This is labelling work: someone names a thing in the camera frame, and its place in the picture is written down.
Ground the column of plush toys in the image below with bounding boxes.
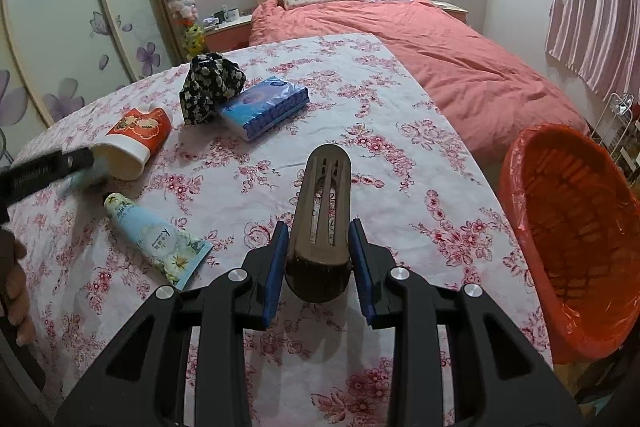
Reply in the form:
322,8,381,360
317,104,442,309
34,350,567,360
162,0,206,62

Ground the blue tissue packet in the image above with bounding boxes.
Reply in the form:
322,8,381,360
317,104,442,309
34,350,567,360
220,76,309,142

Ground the sliding wardrobe with purple flowers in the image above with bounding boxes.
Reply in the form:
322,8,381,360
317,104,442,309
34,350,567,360
0,0,186,168

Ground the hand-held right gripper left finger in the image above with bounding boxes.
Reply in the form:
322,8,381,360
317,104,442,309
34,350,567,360
60,221,291,427

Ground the white wire rack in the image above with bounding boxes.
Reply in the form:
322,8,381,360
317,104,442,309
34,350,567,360
592,92,640,185

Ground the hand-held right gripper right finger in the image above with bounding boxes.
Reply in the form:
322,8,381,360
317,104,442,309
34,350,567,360
348,218,583,427

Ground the pink satin curtain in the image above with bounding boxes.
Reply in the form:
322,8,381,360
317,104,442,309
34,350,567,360
544,0,640,95

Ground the orange plastic laundry basket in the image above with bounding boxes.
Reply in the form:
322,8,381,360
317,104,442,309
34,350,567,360
497,123,640,365

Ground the red and white paper cup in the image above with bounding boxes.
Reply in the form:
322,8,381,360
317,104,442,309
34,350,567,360
92,104,173,182

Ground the pink floral tablecloth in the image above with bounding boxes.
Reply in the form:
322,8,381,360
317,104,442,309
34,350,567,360
5,33,556,427

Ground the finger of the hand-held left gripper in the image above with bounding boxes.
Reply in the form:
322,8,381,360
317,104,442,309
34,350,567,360
52,146,108,200

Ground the pink nightstand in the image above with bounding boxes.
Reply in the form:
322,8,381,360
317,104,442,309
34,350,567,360
202,14,253,52
430,0,469,25

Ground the person's left hand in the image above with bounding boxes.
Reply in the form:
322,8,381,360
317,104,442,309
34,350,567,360
0,227,37,348

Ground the brown slotted brush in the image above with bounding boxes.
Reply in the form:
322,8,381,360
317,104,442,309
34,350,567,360
284,144,356,304

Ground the light blue floral tube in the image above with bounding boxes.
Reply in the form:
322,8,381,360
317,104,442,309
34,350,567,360
102,192,215,290

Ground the black floral pouch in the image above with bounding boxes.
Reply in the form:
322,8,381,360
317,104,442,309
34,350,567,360
179,52,247,126

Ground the bed with pink duvet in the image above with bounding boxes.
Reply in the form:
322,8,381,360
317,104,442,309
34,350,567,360
248,0,591,168

